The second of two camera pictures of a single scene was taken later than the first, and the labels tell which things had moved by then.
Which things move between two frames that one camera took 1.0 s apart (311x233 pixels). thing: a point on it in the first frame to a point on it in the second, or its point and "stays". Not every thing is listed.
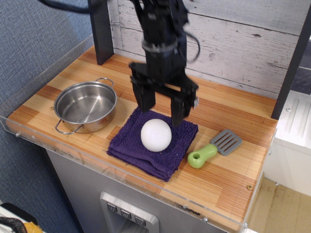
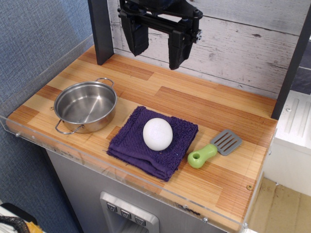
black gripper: [164, 67] to [179, 18]
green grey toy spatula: [223, 143] stays
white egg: [156, 135] stays
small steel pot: [90, 105] stays
